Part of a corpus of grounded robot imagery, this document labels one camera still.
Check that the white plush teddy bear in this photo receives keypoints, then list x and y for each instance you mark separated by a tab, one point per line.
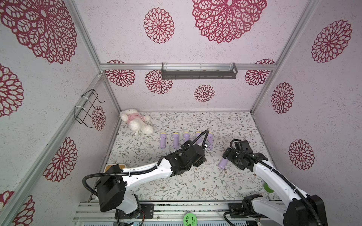
136	121

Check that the black wire wall rack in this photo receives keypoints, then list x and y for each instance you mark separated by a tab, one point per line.
83	112

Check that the green tape roll front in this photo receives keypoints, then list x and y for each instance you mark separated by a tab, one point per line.
190	219

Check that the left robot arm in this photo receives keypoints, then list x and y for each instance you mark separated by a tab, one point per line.
113	188

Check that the purple flashlight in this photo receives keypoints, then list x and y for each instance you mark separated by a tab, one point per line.
197	138
162	140
176	137
223	163
186	136
209	142

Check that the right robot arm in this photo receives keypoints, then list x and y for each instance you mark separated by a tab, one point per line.
295	208

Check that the green tape roll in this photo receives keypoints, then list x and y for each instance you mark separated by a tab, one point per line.
190	219
267	188

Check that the green tape roll right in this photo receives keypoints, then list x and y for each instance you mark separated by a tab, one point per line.
267	188

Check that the black wall shelf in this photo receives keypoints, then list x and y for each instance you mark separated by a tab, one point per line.
199	74

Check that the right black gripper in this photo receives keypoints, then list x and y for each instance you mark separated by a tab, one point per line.
229	154

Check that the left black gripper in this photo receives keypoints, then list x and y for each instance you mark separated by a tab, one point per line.
186	146

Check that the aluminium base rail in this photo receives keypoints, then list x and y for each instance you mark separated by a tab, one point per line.
159	210

